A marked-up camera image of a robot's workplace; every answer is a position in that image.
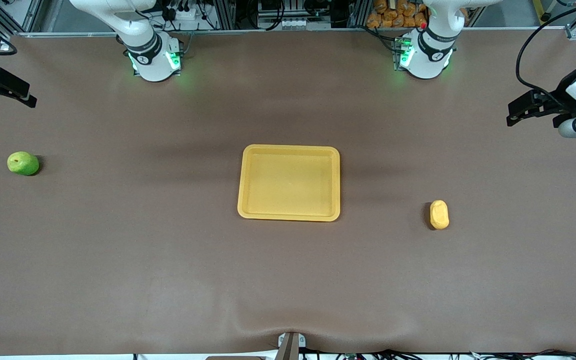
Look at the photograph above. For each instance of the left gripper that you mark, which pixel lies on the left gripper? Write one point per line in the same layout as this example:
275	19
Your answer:
563	93

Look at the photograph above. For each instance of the yellow potato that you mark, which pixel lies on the yellow potato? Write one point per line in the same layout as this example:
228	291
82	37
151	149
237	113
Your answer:
439	215

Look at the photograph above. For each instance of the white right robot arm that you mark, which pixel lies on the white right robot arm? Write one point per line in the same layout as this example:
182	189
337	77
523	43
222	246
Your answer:
150	65

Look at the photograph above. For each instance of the yellow plastic tray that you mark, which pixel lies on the yellow plastic tray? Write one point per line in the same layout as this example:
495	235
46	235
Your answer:
288	185

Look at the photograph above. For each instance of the pile of orange snacks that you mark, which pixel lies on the pile of orange snacks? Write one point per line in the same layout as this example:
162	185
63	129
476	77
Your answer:
393	17

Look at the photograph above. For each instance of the white power strip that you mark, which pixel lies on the white power strip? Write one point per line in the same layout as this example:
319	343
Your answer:
188	15

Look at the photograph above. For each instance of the brown table mat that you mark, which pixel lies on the brown table mat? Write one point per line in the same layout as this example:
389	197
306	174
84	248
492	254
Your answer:
168	275

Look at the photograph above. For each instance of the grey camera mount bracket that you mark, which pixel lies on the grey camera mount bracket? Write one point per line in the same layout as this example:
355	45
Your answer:
290	347

